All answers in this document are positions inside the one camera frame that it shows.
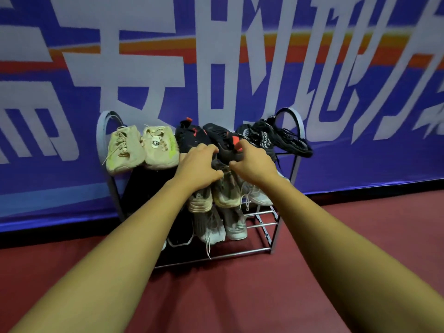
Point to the person's right hand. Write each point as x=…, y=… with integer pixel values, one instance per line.
x=255, y=166

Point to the person's left hand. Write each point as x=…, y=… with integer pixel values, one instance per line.
x=197, y=168

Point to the tan chunky sneaker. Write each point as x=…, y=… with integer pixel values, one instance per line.
x=227, y=192
x=201, y=202

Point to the beige sneaker green stripe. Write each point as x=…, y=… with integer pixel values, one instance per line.
x=161, y=149

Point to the plain black shoe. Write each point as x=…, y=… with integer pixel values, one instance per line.
x=291, y=140

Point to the black shoe orange marks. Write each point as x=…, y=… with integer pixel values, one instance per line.
x=145, y=190

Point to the white knit sneaker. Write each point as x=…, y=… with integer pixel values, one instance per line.
x=210, y=228
x=236, y=225

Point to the grey metal shoe rack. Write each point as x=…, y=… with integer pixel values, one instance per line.
x=275, y=228

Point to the beige knit sneaker plain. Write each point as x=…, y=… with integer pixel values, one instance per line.
x=123, y=152

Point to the person's left forearm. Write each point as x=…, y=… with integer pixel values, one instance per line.
x=104, y=267

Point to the person's right forearm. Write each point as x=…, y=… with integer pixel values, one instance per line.
x=357, y=267

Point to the blue printed wall banner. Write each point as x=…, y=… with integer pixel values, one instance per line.
x=52, y=135

